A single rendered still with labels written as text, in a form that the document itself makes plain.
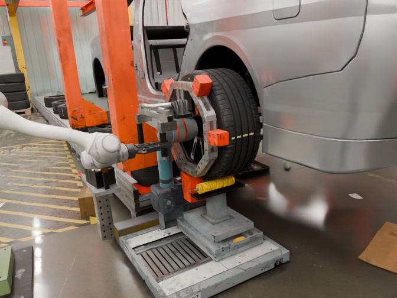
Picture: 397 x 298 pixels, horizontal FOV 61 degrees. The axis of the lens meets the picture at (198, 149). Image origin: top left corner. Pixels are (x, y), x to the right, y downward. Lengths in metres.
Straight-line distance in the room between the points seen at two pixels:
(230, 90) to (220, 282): 1.04
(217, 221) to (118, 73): 1.13
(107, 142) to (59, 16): 2.88
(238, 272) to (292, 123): 0.90
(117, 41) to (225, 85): 0.79
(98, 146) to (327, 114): 0.94
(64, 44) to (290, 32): 2.99
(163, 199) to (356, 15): 1.56
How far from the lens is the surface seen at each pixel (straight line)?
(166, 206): 2.32
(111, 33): 2.26
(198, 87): 1.75
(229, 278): 1.99
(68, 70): 4.15
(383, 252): 2.49
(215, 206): 2.18
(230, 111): 1.76
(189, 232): 2.30
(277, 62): 1.65
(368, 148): 1.49
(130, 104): 2.29
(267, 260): 2.13
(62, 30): 4.16
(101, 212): 2.56
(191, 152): 2.19
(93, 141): 1.46
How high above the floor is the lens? 1.26
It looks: 16 degrees down
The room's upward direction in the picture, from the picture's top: 4 degrees counter-clockwise
